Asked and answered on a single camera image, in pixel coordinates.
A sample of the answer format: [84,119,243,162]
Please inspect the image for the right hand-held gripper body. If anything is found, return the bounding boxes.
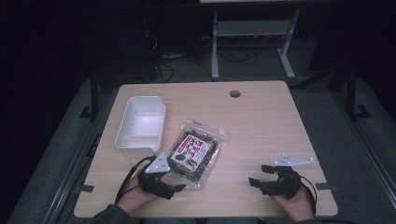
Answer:
[261,152,315,201]

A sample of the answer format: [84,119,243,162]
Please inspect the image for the black floor cables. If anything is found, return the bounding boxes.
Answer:
[153,34,216,84]

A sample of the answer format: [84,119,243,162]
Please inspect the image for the clear bag of dark snacks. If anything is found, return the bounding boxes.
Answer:
[163,119,231,191]

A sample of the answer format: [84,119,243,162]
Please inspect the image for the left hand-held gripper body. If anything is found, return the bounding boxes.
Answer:
[138,152,177,201]

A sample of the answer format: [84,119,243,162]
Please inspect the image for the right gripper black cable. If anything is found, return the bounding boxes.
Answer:
[292,173,318,217]

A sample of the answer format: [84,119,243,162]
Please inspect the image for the white plastic bin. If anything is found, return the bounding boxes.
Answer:
[114,95,167,159]

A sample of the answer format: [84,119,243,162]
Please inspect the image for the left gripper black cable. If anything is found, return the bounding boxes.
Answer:
[114,155,157,205]

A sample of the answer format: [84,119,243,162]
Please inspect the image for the black metal stand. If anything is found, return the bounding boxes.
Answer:
[78,69,101,122]
[345,63,372,121]

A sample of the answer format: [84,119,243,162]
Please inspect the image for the grey tape strip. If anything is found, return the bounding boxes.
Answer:
[74,184,95,194]
[315,182,339,192]

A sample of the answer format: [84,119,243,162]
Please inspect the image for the person's right hand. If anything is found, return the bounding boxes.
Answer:
[270,187,316,223]

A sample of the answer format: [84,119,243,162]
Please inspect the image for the metal floor rail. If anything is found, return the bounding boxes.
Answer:
[40,90,118,224]
[330,91,396,203]

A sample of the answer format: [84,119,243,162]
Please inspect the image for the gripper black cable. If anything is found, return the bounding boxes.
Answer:
[114,155,157,205]
[292,173,318,217]

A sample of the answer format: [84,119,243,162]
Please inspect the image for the white metal desk frame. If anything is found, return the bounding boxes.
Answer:
[210,7,302,80]

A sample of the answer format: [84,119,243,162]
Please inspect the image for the person's left hand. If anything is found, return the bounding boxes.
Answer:
[116,175,161,215]

